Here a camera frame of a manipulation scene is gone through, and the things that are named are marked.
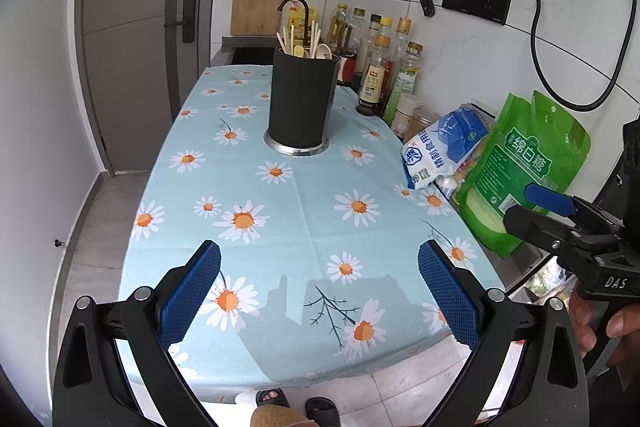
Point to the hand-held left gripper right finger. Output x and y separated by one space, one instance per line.
447 292

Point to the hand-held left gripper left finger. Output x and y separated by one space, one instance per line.
192 292

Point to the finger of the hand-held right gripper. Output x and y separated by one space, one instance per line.
535 222
550 199

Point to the black utensil holder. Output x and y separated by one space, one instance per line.
302 102

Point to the cream plastic spoon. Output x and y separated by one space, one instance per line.
321 51

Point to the person's right hand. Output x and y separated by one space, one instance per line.
582 322

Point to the green sugar bag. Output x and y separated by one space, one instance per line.
520 167

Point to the small clear plastic bag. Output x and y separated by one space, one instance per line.
462 172

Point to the blue white salt bag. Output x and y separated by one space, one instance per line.
440 147

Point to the black slipper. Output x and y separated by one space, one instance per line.
272 397
322 409

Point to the blue daisy print tablecloth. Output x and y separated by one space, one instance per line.
300 207

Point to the person's brown fuzzy trouser leg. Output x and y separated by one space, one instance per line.
280 418

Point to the clear bottle green label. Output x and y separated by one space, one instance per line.
407 79

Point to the dark bottle red label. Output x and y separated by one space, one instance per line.
347 69

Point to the glass bottle yellow cap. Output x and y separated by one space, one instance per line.
385 23

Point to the glass bottle dark cap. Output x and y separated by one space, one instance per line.
375 29

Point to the kitchen sink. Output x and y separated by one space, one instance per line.
250 52

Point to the grey door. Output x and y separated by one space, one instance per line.
135 32

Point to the golden oil bottle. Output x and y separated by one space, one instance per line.
339 27

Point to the yellow plastic bottle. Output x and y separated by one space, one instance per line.
309 19

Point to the wooden cutting board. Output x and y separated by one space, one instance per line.
257 2

